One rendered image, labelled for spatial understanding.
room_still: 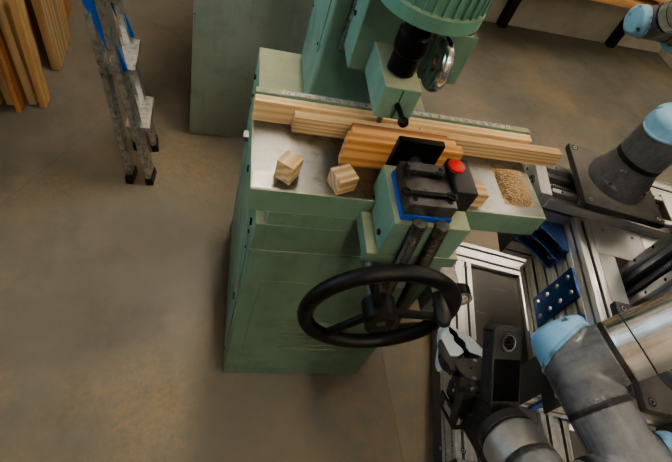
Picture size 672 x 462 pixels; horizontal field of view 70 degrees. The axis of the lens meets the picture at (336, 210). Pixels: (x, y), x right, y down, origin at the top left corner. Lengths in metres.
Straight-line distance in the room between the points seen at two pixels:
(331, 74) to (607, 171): 0.73
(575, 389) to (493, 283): 1.23
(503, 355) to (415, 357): 1.14
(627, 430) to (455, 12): 0.56
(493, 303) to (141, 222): 1.30
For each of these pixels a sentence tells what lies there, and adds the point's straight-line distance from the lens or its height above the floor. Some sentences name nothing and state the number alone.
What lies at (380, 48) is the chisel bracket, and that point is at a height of 1.07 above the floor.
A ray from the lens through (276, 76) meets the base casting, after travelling 1.25.
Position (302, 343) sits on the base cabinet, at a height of 0.25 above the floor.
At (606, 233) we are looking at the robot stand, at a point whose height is 0.73.
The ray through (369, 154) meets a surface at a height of 0.94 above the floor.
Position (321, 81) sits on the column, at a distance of 1.12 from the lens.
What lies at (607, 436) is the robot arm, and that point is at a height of 1.07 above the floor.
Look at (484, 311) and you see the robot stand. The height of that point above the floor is 0.21.
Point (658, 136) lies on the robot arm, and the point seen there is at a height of 1.00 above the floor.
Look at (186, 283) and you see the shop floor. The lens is 1.76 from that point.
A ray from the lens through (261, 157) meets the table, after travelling 0.90.
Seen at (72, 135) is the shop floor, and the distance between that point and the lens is 2.22.
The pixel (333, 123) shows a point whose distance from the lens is 0.95.
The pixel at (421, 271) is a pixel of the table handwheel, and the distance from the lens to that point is 0.77.
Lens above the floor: 1.54
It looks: 49 degrees down
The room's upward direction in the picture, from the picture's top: 23 degrees clockwise
